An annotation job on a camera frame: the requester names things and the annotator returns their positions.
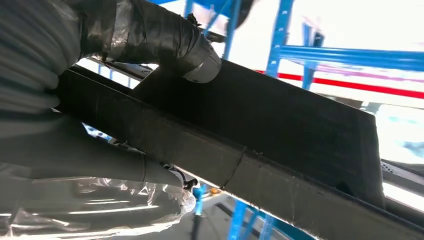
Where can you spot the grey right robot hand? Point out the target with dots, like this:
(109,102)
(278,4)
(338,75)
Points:
(66,159)

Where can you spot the large blue metal shelf rack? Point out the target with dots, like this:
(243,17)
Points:
(281,33)

